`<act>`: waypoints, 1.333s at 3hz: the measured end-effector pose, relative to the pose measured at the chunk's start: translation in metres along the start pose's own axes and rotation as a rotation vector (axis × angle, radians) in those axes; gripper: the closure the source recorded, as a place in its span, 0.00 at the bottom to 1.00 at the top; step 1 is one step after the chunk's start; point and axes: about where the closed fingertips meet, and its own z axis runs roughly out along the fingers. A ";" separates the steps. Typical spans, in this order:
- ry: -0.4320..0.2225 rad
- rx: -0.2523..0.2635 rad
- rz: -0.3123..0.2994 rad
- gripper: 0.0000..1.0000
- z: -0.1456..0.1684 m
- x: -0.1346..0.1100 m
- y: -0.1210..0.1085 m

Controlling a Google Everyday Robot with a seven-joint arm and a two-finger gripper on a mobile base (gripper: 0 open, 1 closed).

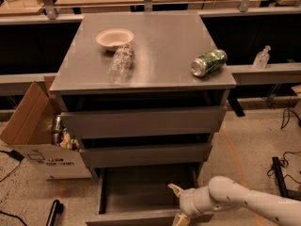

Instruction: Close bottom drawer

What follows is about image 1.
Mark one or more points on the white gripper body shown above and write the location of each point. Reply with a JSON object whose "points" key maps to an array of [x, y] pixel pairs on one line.
{"points": [[187, 201]]}

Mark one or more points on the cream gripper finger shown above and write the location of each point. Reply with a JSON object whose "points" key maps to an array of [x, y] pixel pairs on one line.
{"points": [[176, 190], [181, 220]]}

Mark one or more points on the grey bottom drawer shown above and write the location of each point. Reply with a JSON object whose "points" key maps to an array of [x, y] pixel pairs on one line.
{"points": [[140, 196]]}

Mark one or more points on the clear plastic bottle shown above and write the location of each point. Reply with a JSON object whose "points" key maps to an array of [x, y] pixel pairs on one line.
{"points": [[121, 63]]}

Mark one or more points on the black floor rail right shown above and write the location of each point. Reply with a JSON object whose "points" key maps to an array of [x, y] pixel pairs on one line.
{"points": [[280, 179]]}

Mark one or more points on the white paper bowl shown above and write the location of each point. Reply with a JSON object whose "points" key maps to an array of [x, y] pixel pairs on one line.
{"points": [[112, 39]]}

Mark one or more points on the grey drawer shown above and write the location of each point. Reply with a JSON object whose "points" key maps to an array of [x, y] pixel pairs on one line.
{"points": [[140, 196], [150, 150], [90, 116]]}

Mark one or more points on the cardboard box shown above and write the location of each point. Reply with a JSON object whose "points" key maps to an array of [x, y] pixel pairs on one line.
{"points": [[29, 132]]}

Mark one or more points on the grey drawer cabinet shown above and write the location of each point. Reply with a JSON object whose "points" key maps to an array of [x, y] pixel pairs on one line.
{"points": [[165, 45]]}

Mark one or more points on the black object bottom left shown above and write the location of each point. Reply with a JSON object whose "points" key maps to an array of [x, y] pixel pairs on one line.
{"points": [[56, 208]]}

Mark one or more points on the green soda can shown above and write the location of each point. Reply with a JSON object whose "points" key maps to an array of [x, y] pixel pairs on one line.
{"points": [[208, 62]]}

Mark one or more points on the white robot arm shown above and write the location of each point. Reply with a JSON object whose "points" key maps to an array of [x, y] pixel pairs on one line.
{"points": [[222, 193]]}

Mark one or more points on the cans in cardboard box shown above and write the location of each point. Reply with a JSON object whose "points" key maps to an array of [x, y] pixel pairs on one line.
{"points": [[61, 136]]}

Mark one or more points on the grey middle drawer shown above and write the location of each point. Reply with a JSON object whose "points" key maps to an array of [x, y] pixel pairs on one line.
{"points": [[150, 150]]}

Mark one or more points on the grey top drawer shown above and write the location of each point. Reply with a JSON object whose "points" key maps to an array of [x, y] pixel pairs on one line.
{"points": [[90, 116]]}

